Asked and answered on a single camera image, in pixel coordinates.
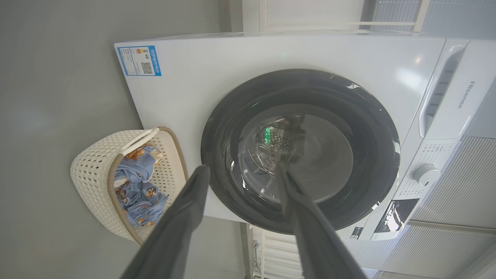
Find white detergent drawer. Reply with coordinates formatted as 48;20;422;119
418;39;496;140

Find white washing machine dial knob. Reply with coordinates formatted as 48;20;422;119
413;164;441;186

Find blue printed garment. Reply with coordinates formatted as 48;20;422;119
116;181;169;227

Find white Hisense washing machine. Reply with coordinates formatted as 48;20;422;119
114;33;496;241

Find cream perforated laundry basket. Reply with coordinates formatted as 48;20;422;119
70;127;189;245

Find blue patterned clothes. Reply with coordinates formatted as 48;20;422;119
114;145;163;188

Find blue energy label sticker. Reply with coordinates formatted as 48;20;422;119
117;46;162;76

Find round dark glass washer door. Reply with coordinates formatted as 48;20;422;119
201;69;400;235

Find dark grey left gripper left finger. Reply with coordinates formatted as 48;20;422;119
120;165;210;279

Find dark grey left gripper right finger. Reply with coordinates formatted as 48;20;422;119
277;164;367;279

